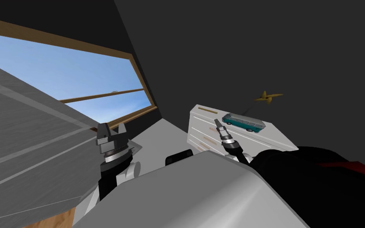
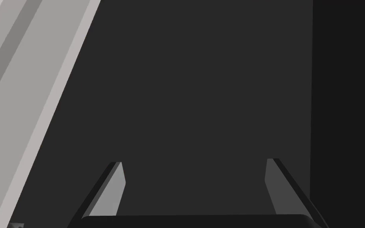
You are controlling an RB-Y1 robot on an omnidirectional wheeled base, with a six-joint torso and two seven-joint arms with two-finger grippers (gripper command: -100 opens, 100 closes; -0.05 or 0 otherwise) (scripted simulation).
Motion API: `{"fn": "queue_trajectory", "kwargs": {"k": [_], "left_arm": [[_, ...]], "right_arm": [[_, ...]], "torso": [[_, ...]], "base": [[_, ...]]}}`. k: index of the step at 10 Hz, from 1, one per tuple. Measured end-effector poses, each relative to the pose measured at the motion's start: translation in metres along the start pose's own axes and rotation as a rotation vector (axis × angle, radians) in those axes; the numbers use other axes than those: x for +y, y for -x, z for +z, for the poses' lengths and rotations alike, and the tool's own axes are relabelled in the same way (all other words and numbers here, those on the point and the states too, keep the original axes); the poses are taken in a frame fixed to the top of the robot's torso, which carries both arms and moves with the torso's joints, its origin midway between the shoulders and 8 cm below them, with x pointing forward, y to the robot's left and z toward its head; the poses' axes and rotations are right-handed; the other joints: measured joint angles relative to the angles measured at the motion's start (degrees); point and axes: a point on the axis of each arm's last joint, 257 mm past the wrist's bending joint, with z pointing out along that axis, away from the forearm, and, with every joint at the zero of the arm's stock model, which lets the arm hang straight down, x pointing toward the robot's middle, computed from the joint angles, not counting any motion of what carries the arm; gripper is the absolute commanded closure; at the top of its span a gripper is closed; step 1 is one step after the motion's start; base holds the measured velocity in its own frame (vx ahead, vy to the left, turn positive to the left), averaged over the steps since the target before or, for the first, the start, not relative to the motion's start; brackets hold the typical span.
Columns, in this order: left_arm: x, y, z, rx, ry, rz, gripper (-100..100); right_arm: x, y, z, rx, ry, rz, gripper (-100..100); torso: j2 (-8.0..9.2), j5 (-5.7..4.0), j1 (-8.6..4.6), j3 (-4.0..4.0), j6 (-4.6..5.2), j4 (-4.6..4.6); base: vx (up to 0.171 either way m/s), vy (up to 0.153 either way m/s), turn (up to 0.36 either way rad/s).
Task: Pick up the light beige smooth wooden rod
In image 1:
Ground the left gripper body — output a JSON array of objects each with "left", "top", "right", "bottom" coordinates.
[{"left": 96, "top": 132, "right": 130, "bottom": 156}]

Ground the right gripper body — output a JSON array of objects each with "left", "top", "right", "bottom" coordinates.
[{"left": 217, "top": 125, "right": 233, "bottom": 142}]

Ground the white drawer chest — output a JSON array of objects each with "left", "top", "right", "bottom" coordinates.
[{"left": 187, "top": 104, "right": 299, "bottom": 156}]

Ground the wooden framed window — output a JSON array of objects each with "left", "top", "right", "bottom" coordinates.
[{"left": 0, "top": 15, "right": 158, "bottom": 131}]

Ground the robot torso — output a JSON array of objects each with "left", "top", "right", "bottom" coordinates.
[{"left": 71, "top": 148, "right": 311, "bottom": 228}]

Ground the gold star wall ornament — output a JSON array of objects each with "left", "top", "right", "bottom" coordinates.
[{"left": 253, "top": 91, "right": 284, "bottom": 105}]

